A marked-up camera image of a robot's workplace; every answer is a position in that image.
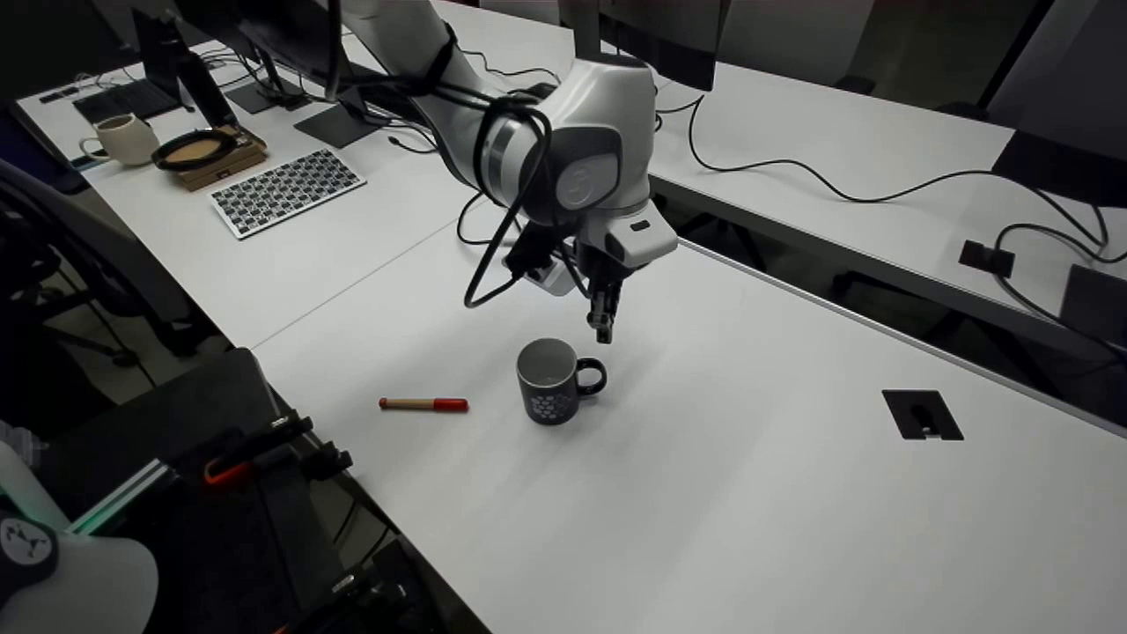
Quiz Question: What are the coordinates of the black desk pad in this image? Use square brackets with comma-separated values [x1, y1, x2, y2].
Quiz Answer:
[71, 77, 180, 127]
[290, 100, 388, 154]

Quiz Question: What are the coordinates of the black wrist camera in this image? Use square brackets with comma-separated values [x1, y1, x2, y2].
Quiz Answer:
[501, 218, 588, 299]

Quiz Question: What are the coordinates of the black round plate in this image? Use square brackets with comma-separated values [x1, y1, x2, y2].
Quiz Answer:
[151, 127, 245, 175]

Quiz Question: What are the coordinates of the grey office chair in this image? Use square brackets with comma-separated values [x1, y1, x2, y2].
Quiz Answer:
[711, 0, 881, 89]

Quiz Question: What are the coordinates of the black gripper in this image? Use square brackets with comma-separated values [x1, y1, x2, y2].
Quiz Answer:
[581, 237, 631, 344]

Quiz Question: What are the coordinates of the black square desk port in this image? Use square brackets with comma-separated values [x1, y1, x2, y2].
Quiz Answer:
[881, 386, 967, 446]

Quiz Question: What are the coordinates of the cream mug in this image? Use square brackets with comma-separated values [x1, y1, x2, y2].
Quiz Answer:
[91, 109, 160, 172]

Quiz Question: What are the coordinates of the red and tan marker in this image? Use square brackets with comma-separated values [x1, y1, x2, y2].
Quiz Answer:
[378, 396, 470, 418]

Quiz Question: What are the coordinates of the dark patterned mug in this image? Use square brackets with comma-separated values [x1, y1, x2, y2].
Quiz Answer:
[515, 333, 612, 431]

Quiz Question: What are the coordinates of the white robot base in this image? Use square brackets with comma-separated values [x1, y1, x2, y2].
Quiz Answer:
[0, 437, 160, 634]

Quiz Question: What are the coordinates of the checkerboard calibration board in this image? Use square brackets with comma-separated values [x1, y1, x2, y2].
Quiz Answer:
[205, 145, 369, 245]

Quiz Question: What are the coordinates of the black rectangular desk hub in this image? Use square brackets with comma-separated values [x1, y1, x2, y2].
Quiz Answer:
[955, 237, 1021, 282]

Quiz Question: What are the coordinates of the grey monitor with stand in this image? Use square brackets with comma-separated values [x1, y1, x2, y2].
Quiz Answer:
[982, 0, 1127, 351]

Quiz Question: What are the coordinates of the grey desk cable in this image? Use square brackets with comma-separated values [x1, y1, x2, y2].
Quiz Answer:
[683, 96, 1014, 212]

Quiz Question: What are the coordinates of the dark monitor with pole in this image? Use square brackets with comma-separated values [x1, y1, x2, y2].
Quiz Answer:
[558, 0, 722, 96]

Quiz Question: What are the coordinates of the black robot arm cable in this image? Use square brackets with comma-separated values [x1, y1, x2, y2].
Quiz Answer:
[457, 21, 556, 315]

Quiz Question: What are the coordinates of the black office chair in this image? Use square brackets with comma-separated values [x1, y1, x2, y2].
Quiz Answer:
[0, 154, 210, 364]

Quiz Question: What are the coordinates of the grey aluminium rail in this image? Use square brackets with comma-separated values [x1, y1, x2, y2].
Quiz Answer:
[62, 455, 177, 542]

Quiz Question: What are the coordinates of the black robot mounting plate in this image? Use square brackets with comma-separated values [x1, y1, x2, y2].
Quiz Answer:
[31, 344, 389, 634]

